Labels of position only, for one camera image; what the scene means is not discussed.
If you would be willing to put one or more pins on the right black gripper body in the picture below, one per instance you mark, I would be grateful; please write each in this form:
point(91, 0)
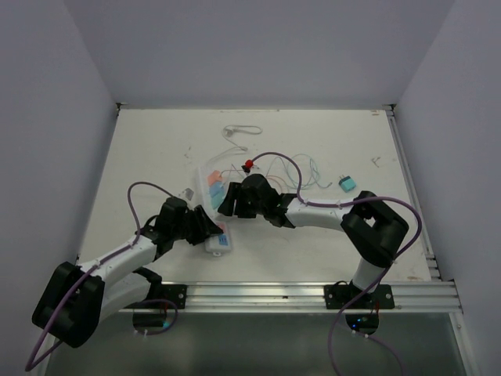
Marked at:
point(246, 209)

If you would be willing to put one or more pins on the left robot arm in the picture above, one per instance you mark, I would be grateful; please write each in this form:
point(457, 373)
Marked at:
point(78, 297)

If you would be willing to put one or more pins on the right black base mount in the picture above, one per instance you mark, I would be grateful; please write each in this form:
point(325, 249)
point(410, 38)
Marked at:
point(338, 294)

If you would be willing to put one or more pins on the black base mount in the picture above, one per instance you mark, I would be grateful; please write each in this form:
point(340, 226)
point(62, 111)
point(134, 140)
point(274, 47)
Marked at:
point(338, 294)
point(175, 293)

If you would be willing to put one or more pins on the white power strip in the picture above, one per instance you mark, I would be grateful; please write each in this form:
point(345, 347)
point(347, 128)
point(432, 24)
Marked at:
point(220, 245)

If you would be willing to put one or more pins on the blue charger plug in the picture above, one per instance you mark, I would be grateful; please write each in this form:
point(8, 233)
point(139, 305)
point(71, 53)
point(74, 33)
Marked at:
point(216, 189)

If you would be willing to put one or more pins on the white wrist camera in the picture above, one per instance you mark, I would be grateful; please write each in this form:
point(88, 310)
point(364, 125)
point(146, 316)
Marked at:
point(187, 194)
point(250, 168)

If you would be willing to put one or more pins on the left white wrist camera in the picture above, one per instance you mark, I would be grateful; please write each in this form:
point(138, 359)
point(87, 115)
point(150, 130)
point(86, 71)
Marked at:
point(187, 194)

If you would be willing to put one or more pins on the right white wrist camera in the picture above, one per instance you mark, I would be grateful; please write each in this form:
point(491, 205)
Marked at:
point(250, 168)

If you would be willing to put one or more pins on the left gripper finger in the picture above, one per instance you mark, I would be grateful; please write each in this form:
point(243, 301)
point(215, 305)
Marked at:
point(198, 236)
point(200, 220)

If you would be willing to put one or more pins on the aluminium rail frame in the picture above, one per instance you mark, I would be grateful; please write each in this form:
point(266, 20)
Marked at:
point(250, 295)

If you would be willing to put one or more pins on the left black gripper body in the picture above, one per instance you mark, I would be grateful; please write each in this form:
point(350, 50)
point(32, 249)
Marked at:
point(187, 228)

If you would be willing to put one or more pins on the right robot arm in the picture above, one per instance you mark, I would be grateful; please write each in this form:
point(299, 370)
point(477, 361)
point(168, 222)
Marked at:
point(375, 230)

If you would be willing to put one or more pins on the orange charger plug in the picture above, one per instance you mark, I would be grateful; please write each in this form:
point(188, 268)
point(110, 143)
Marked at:
point(214, 177)

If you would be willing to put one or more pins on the teal charger plug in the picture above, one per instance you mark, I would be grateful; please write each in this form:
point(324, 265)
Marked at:
point(347, 183)

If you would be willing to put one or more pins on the green charger plug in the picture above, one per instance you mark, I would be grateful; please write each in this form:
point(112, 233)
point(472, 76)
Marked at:
point(217, 200)

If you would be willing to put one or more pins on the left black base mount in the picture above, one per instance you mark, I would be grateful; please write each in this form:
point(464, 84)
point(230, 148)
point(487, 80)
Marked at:
point(175, 293)

